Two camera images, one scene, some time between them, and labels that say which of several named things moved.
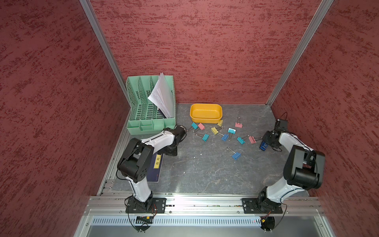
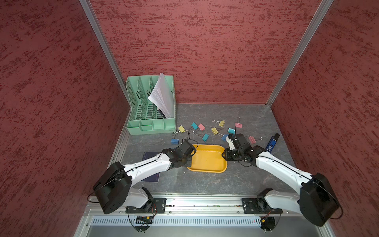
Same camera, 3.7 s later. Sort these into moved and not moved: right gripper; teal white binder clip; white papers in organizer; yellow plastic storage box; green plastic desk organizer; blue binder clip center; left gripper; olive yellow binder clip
Moved: right gripper; yellow plastic storage box; left gripper
Not moved: white papers in organizer; green plastic desk organizer; olive yellow binder clip; teal white binder clip; blue binder clip center
